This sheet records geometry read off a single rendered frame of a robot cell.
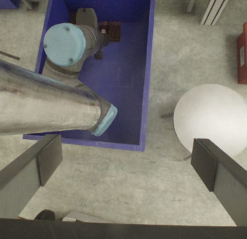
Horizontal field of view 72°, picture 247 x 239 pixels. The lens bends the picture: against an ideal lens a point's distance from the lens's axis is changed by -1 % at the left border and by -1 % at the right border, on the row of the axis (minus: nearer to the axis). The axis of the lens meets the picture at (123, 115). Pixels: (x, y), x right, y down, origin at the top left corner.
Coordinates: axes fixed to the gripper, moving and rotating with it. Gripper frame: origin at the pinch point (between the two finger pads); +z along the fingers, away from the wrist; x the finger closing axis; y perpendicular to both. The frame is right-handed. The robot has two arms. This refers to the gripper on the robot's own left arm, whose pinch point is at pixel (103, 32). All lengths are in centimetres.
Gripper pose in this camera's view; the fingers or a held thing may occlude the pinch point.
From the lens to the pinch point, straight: 78.6
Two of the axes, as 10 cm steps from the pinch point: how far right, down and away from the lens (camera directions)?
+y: -0.1, 9.0, 4.4
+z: 1.6, -4.3, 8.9
